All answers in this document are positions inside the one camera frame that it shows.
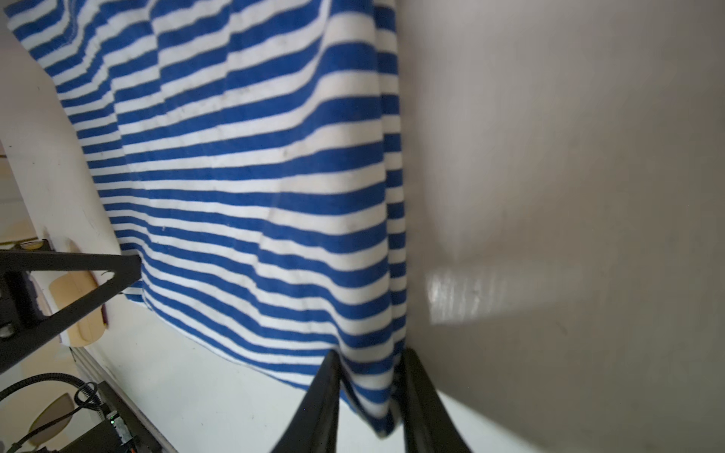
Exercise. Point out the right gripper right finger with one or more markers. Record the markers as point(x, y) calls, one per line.
point(427, 426)

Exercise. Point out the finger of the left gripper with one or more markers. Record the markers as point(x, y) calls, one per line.
point(44, 293)

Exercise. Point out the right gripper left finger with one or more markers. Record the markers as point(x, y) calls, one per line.
point(314, 426)

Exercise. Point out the blue striped tank top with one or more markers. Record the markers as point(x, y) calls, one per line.
point(250, 153)

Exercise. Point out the beige round tape dispenser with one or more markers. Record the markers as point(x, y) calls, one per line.
point(68, 290)

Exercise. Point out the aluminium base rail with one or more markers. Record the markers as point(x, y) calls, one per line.
point(129, 420)

